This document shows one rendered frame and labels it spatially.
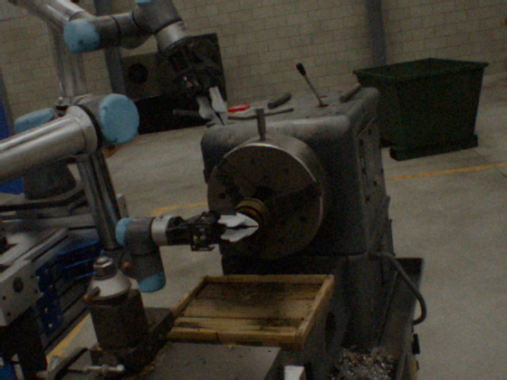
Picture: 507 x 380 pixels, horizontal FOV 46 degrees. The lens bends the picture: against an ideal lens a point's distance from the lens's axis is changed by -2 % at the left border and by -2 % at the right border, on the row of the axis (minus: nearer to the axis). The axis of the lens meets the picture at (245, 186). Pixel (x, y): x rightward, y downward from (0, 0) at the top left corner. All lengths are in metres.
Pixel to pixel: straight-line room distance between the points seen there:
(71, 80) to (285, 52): 9.76
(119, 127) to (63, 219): 0.45
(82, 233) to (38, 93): 10.90
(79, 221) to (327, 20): 9.95
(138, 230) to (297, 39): 10.07
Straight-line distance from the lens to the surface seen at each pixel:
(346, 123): 1.66
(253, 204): 1.47
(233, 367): 1.09
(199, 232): 1.42
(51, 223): 1.80
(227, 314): 1.47
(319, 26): 11.44
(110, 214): 1.61
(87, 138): 1.40
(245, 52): 11.50
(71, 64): 1.82
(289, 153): 1.53
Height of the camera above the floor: 1.53
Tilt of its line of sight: 15 degrees down
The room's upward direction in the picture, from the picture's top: 10 degrees counter-clockwise
